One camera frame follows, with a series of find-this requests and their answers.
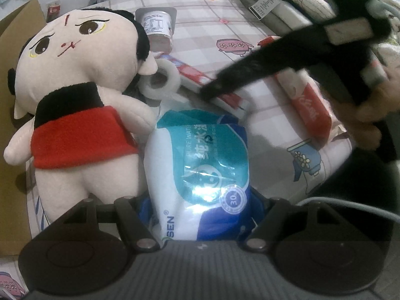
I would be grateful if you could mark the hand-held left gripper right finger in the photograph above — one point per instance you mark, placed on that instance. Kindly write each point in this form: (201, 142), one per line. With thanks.
(275, 222)

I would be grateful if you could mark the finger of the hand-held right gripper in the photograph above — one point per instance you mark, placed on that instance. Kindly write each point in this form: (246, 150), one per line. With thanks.
(256, 65)

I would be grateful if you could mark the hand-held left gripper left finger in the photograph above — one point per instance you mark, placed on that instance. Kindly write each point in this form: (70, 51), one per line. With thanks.
(128, 215)

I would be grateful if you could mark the red white box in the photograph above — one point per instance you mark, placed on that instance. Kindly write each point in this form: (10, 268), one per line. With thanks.
(187, 68)

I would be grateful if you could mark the plush doll with red skirt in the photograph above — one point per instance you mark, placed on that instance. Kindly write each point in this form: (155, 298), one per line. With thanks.
(78, 68)

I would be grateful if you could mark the brown cardboard box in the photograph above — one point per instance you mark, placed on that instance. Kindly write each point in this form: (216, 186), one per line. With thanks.
(12, 53)

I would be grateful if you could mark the person's right hand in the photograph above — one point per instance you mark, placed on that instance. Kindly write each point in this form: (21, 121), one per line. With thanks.
(368, 122)

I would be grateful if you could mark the red tissue packet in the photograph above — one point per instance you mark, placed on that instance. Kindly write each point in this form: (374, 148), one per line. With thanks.
(309, 106)

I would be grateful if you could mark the grey storage bag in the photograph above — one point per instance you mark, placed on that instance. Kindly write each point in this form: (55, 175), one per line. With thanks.
(290, 18)

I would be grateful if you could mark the patterned quilt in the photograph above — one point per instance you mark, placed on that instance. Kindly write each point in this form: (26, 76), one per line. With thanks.
(318, 7)

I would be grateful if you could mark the white tape roll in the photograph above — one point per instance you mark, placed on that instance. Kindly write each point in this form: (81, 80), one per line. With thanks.
(170, 78)

